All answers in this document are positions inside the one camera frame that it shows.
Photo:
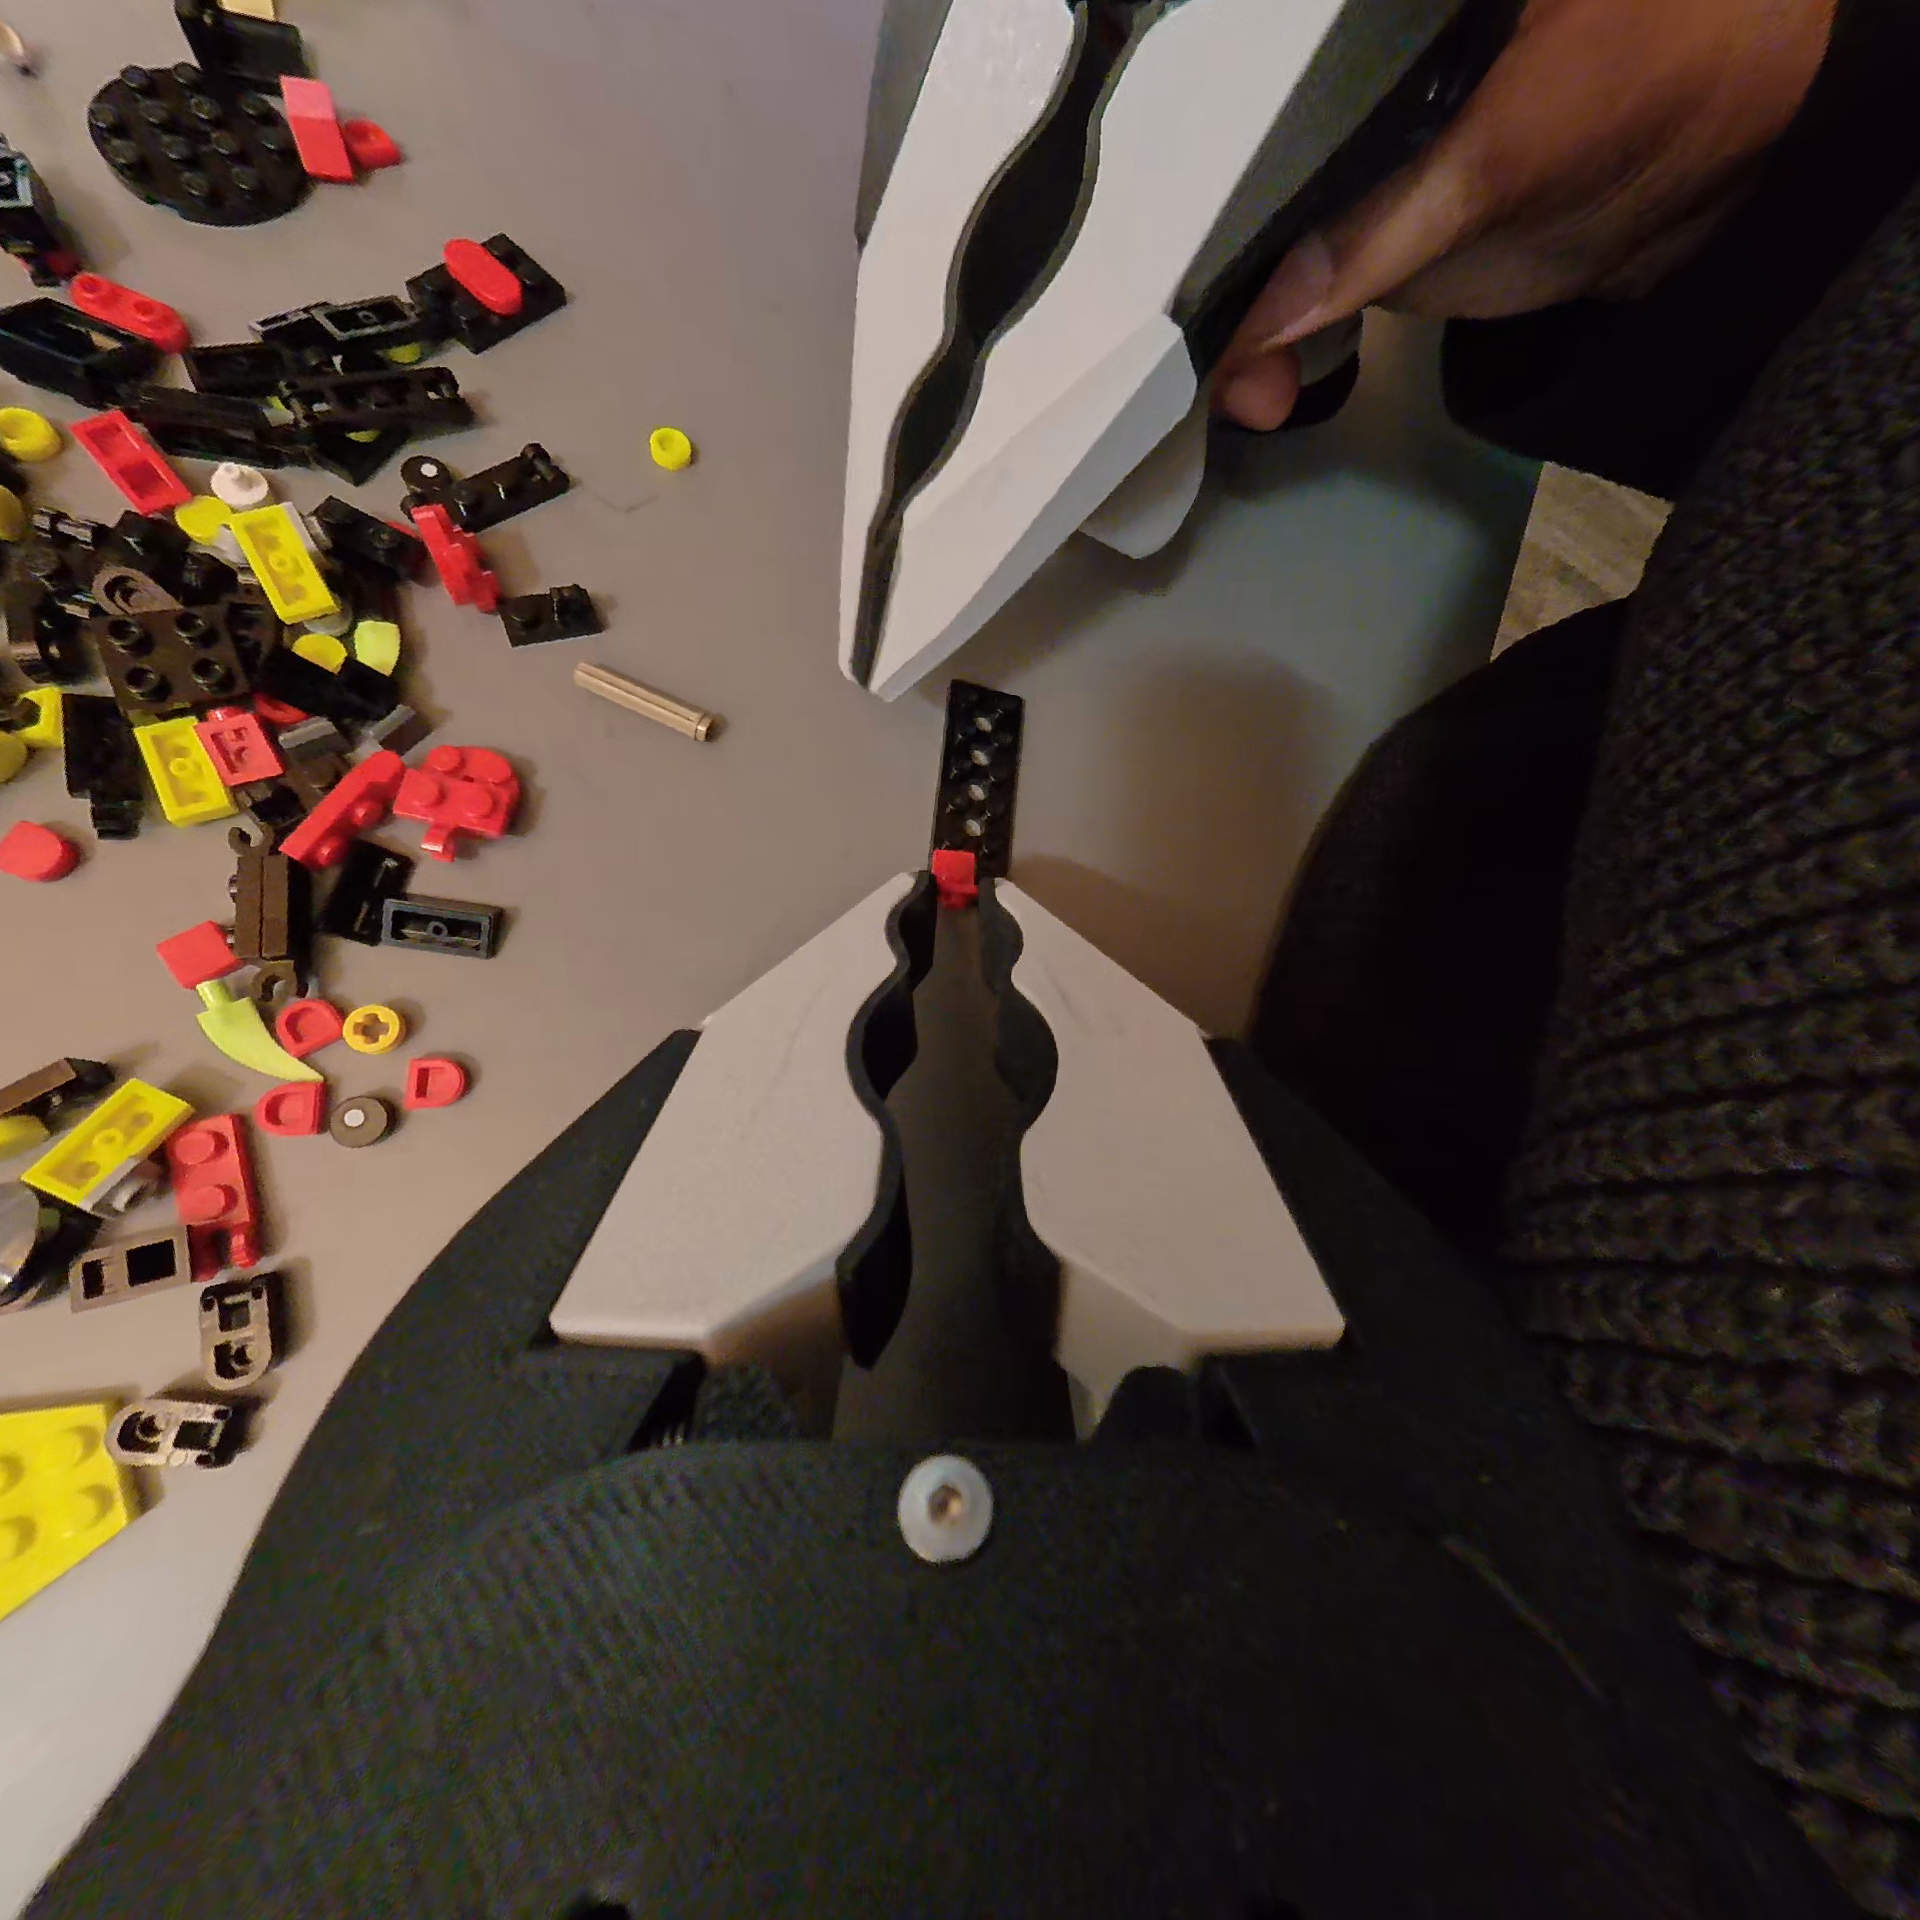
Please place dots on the pile of loose lego pieces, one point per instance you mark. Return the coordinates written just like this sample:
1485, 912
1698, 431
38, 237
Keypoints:
450, 787

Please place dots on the large yellow lego plate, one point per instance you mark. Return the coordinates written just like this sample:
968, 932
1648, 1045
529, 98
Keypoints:
53, 1499

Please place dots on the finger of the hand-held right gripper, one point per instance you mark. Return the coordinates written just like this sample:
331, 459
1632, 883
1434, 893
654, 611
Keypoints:
1185, 164
930, 195

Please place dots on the small red lego brick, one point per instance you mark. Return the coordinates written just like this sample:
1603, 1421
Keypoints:
953, 874

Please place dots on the person's right forearm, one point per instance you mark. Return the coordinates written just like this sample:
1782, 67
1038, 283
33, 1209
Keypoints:
1589, 394

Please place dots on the black knit sweater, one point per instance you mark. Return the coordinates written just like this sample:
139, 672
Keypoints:
1723, 1050

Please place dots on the black round lego plate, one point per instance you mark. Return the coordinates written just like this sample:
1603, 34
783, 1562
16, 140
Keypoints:
195, 148

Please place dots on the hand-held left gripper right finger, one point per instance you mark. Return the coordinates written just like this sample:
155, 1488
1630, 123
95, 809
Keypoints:
1171, 1185

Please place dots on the black lego plate with holes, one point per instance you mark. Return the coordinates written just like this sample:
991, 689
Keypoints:
984, 779

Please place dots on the yellow round lego stud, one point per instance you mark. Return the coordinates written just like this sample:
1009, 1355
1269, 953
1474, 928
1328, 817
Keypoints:
671, 449

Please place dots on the tan lego axle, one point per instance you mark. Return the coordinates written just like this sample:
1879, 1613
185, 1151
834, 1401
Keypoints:
645, 703

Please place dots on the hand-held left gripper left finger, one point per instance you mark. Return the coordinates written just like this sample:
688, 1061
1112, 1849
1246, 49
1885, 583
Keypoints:
704, 1185

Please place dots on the person's right hand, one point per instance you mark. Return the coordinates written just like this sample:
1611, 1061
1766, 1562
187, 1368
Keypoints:
1589, 148

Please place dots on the person's dark trouser leg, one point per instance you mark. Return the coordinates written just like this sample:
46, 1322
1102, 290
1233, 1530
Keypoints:
1394, 931

